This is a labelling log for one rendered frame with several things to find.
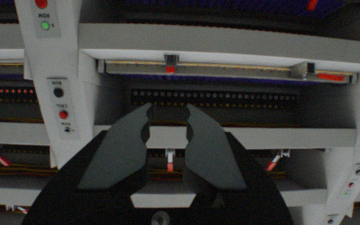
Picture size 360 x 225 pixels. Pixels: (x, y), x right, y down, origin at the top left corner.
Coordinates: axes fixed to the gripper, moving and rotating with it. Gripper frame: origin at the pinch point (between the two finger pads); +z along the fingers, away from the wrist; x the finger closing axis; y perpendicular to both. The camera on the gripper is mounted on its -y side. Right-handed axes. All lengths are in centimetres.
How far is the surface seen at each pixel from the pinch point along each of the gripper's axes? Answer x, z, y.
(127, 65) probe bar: -9.2, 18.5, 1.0
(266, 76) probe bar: 20.7, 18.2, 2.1
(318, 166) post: 45, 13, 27
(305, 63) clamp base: 25.5, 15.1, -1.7
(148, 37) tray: -4.1, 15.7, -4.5
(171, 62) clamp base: -0.1, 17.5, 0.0
